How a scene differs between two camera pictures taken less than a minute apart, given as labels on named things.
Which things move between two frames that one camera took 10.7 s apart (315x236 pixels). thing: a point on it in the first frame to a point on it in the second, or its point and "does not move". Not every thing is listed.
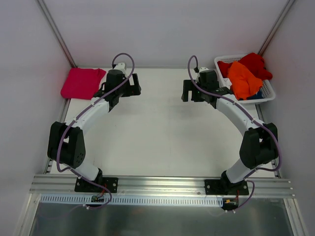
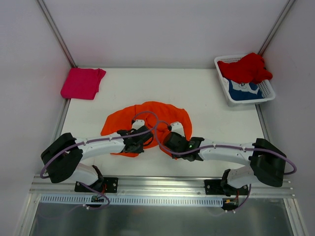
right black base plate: (222, 187) does not move
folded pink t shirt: (82, 83) does not move
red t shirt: (252, 61) does not move
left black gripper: (129, 84) to (144, 132)
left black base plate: (111, 183) does not move
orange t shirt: (243, 83) to (158, 117)
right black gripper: (193, 91) to (171, 140)
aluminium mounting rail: (158, 186) does not move
